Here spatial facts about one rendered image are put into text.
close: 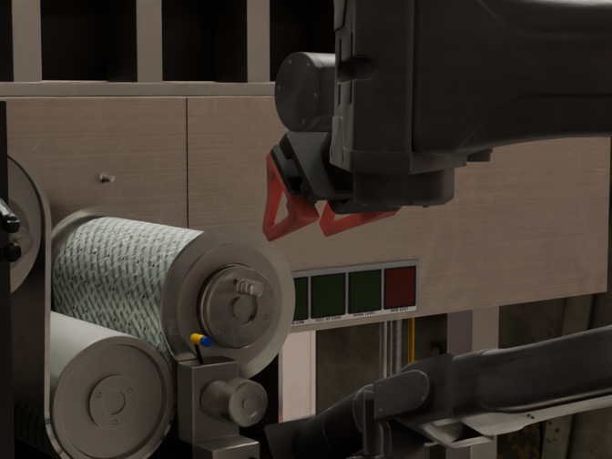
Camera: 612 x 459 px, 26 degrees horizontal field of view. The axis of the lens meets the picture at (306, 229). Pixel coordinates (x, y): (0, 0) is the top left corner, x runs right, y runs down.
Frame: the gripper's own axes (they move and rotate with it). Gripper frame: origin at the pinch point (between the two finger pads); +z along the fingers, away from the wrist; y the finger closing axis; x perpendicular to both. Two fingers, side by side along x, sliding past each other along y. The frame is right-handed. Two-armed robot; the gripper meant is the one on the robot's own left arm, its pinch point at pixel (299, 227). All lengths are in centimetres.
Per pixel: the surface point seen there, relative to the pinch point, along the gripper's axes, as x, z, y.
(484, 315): 20, 62, 81
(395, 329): 20, 61, 61
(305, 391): 138, 342, 260
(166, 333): -0.3, 15.4, -6.2
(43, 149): 32.6, 31.1, -2.0
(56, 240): 20.7, 31.2, -4.3
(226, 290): 1.2, 11.5, -1.2
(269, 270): 3.2, 12.0, 4.8
